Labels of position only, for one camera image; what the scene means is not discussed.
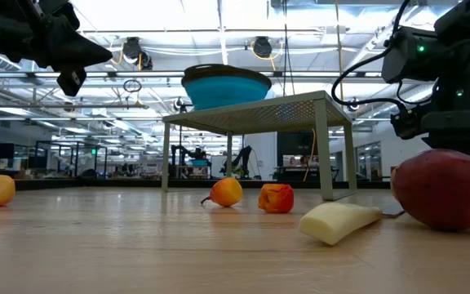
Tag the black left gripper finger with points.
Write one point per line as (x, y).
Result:
(74, 41)
(76, 57)

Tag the blue collapsible colander grey rim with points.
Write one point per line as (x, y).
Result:
(227, 92)

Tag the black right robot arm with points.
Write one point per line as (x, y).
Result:
(406, 61)

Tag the black display panel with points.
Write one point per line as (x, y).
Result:
(294, 147)

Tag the small red pepper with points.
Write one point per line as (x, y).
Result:
(276, 199)

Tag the pale green perforated metal shelf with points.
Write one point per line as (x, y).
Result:
(259, 114)

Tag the black aluminium table frame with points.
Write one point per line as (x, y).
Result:
(137, 183)

